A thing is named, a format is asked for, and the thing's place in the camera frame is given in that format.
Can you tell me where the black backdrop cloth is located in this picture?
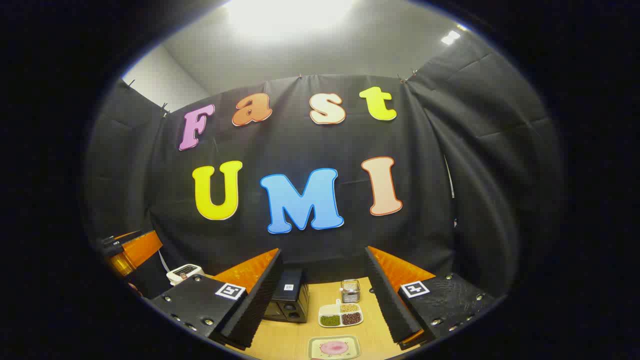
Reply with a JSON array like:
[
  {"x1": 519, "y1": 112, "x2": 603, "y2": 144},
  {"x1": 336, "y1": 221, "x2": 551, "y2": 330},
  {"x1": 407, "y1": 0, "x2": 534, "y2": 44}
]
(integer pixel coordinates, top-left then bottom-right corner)
[{"x1": 85, "y1": 35, "x2": 563, "y2": 301}]

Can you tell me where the white toaster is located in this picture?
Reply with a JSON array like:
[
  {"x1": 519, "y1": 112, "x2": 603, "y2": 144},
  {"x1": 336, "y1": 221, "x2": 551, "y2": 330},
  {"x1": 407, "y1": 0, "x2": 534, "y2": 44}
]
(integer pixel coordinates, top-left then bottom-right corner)
[{"x1": 166, "y1": 263, "x2": 205, "y2": 287}]

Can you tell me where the square plate with pink food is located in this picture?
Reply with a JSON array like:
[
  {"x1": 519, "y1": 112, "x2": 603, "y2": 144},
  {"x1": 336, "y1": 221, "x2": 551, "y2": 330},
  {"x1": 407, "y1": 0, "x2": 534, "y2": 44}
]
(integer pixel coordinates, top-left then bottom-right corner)
[{"x1": 307, "y1": 334, "x2": 362, "y2": 360}]

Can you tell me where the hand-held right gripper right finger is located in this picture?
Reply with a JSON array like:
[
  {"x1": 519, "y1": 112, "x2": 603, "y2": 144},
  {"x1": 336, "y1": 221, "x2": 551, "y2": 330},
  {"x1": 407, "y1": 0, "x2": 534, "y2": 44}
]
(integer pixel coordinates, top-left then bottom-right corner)
[{"x1": 364, "y1": 245, "x2": 496, "y2": 351}]

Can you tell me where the white divided bean dish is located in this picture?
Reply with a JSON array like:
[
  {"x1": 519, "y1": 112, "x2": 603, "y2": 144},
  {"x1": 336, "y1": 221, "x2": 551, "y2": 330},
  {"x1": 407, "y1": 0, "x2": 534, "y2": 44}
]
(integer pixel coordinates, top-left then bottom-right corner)
[{"x1": 318, "y1": 299, "x2": 364, "y2": 328}]

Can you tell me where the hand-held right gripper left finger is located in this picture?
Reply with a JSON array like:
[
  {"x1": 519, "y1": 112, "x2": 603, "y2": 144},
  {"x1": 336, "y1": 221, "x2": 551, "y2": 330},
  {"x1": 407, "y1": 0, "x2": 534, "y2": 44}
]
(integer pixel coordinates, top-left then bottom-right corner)
[{"x1": 150, "y1": 248, "x2": 285, "y2": 350}]

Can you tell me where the large ceiling light panel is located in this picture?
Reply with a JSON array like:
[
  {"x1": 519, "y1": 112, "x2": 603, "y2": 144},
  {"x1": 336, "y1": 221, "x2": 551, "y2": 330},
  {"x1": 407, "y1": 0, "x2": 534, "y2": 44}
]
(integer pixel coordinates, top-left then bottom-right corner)
[{"x1": 225, "y1": 0, "x2": 358, "y2": 41}]

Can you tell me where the black electric oven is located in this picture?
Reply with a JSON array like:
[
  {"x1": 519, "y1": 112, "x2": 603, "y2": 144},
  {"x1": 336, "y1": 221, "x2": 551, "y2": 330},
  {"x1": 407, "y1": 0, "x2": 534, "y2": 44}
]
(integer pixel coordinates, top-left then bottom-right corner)
[{"x1": 263, "y1": 268, "x2": 311, "y2": 323}]

